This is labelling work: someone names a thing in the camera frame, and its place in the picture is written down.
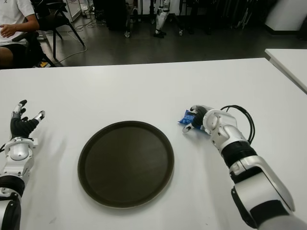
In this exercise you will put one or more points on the seated person white shirt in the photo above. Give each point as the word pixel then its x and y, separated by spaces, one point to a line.
pixel 12 9

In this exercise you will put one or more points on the black office chair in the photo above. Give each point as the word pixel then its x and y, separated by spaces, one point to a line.
pixel 36 52

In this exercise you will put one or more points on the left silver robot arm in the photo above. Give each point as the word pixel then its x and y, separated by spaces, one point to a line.
pixel 16 153

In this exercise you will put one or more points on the black wheeled robot stand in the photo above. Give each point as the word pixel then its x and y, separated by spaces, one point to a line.
pixel 127 26

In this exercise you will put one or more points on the black equipment cabinet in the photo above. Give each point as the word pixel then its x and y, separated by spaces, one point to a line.
pixel 116 14

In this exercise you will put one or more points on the white side table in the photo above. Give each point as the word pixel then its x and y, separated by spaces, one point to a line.
pixel 290 62

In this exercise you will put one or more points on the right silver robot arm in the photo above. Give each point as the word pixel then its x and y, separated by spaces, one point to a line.
pixel 261 182

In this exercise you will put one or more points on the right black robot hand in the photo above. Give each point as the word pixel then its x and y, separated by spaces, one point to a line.
pixel 199 119

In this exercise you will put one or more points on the blue Oreo cookie package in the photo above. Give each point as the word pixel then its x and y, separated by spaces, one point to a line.
pixel 185 118

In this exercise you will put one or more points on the yellow black floor object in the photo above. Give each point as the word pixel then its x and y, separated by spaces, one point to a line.
pixel 43 64

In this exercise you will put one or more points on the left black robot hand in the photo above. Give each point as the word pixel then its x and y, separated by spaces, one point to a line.
pixel 20 127

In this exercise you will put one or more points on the white glass cabinet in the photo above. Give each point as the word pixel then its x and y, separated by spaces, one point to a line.
pixel 74 9

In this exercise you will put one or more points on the black folding chair rack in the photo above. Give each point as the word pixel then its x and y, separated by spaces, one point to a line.
pixel 230 14

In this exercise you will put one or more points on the round dark brown tray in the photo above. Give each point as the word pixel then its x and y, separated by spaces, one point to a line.
pixel 124 165

